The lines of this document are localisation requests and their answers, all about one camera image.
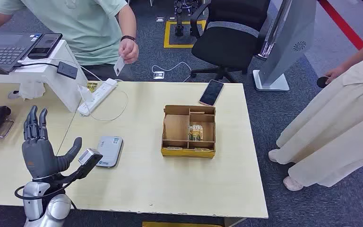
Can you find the person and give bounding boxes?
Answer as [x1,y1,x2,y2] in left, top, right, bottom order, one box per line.
[0,0,140,81]
[268,31,363,192]

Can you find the person's right hand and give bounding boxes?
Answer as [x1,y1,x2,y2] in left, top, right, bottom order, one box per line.
[324,66,346,85]

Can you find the grey card reader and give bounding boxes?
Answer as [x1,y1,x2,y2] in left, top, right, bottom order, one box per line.
[95,136,124,168]

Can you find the white desk riser stand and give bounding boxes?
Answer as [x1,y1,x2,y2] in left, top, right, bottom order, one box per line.
[0,40,89,114]

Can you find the white floor cable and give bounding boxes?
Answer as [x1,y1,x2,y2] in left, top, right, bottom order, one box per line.
[151,61,192,83]

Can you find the white ID card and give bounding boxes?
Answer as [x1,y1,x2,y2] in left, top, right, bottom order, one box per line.
[113,56,126,77]

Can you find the grey standing kiosk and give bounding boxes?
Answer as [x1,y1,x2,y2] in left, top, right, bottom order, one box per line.
[252,0,317,92]

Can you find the cardboard compartment box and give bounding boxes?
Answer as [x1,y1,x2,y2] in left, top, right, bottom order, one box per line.
[161,105,216,159]

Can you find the thin white cable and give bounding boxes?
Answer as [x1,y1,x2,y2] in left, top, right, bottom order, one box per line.
[80,64,129,122]

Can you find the black round object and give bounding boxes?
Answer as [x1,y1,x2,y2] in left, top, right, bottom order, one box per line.
[316,76,330,89]

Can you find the pale shoe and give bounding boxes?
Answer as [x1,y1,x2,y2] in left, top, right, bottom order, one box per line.
[268,148,281,164]
[283,176,304,192]

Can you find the dark grey laptop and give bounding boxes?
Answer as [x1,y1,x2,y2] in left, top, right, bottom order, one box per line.
[0,32,42,75]

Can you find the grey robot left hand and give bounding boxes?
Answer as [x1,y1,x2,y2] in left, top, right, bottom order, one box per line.
[22,105,83,180]

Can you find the white plug adapter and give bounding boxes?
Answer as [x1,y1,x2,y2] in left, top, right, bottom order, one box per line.
[77,84,95,104]

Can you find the pink-edged smartphone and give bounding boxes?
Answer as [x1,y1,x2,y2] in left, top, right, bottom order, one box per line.
[199,79,225,107]

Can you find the black robot legs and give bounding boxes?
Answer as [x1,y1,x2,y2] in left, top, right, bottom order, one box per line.
[173,0,201,37]

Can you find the person's left hand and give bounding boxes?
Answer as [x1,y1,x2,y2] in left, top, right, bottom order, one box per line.
[118,38,140,64]

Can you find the black smartphone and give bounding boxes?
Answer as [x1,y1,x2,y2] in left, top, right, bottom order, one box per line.
[27,33,63,60]

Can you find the crumpled white tissue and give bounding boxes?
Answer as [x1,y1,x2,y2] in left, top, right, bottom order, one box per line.
[17,80,46,101]

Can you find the white power strip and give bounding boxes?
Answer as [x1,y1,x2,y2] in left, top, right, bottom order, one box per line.
[77,78,119,117]

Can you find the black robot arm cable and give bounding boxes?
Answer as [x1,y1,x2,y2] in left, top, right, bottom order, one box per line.
[14,175,79,210]

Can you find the thin black cable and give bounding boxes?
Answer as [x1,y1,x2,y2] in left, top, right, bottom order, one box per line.
[13,62,59,69]

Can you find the black office chair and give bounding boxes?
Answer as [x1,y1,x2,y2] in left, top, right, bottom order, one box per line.
[190,0,271,84]

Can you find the black power adapter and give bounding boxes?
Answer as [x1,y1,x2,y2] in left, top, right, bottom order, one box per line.
[56,61,79,80]

